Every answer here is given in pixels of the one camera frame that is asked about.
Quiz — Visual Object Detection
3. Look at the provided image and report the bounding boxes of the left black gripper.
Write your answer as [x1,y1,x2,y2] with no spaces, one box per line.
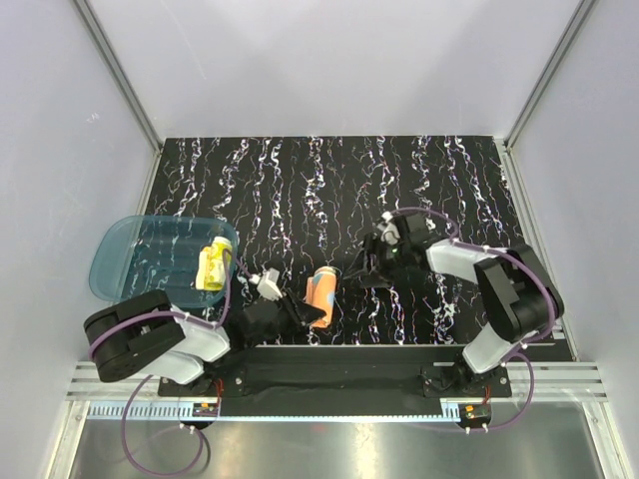
[247,288,324,349]

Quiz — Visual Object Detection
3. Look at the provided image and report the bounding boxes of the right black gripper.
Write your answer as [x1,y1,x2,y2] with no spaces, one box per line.
[343,233,411,289]

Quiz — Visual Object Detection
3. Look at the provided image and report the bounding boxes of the orange blue dotted towel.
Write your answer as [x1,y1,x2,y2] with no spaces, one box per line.
[305,265,337,329]

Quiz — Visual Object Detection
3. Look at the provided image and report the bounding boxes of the yellow white patterned towel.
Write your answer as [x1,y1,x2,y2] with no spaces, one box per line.
[195,237,233,291]

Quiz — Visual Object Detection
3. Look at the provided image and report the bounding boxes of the blue transparent plastic bin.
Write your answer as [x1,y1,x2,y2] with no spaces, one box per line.
[89,216,238,309]

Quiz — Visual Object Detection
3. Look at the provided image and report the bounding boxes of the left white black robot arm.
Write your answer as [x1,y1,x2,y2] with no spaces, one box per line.
[84,289,328,395]

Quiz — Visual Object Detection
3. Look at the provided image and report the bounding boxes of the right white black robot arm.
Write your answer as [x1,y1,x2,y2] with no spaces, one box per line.
[344,234,565,396]

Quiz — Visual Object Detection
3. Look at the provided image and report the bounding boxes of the black marble pattern mat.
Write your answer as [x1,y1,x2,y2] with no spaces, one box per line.
[143,136,524,345]

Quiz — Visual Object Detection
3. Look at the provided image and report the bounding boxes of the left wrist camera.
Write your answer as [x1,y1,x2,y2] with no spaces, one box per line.
[250,268,284,301]

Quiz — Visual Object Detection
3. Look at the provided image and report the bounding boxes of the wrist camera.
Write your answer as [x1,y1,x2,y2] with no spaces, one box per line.
[376,212,439,245]
[250,268,284,301]

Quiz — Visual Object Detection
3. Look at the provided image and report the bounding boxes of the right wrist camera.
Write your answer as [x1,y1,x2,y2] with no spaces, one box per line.
[376,212,439,245]

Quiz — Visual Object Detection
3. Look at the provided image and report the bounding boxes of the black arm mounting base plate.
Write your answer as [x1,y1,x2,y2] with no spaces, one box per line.
[158,345,512,399]

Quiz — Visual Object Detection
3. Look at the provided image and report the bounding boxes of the grey slotted cable duct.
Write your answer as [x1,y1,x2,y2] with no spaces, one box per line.
[88,400,460,423]

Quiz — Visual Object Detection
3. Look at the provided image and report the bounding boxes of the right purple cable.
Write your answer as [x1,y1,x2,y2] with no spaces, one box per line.
[388,208,560,431]

